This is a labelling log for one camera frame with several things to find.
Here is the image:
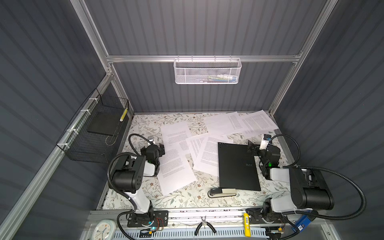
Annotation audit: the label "yellow utility knife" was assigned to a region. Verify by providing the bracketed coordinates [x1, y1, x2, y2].
[243, 213, 251, 238]

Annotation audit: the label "black pad in basket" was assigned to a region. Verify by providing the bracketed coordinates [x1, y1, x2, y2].
[87, 112, 123, 137]

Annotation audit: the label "black handled pliers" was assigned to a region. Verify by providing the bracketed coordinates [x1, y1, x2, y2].
[194, 217, 217, 236]

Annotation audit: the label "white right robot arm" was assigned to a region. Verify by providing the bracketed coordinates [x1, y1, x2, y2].
[246, 135, 367, 224]

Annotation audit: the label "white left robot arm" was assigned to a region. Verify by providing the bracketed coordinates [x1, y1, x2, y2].
[107, 134, 165, 226]

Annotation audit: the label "yellow marker in basket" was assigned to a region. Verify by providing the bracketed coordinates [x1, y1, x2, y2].
[120, 108, 128, 122]

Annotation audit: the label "black wire basket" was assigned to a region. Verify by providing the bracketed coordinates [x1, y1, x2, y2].
[57, 90, 130, 164]

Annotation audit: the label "white wire mesh basket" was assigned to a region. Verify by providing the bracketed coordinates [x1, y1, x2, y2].
[173, 58, 242, 85]

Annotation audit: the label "white wall clock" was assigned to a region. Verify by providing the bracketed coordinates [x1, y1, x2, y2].
[91, 220, 117, 240]

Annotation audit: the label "pens in white basket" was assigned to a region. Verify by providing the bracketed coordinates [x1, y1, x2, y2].
[200, 75, 238, 84]

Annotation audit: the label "black file folder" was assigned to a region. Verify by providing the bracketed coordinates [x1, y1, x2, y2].
[218, 143, 261, 192]

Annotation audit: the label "grey black stapler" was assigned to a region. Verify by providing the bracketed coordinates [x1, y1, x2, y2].
[208, 188, 237, 198]

